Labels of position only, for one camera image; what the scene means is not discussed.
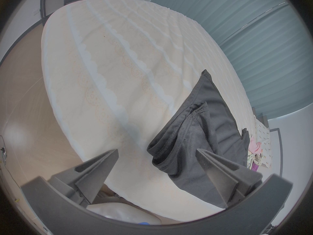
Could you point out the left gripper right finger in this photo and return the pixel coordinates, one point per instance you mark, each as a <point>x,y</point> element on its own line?
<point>220,170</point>

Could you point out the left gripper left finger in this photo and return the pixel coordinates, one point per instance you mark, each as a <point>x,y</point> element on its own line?
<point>97,170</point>

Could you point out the black T-shirt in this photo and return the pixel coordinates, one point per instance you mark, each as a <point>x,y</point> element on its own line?
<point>190,143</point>

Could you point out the bed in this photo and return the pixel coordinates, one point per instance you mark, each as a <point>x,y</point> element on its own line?
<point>110,70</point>

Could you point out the purple garment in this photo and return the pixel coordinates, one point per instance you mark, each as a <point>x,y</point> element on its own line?
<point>255,167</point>

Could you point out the pink garment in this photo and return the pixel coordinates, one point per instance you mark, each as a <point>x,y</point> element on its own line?
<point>254,146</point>

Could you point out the white printed pillow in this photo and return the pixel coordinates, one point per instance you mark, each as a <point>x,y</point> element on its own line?
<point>265,141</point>

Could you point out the grey bedside table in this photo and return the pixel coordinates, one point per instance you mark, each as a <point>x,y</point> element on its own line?
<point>263,120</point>

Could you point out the blue-green curtain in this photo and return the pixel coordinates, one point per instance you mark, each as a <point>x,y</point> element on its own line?
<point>207,6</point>
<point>273,70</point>

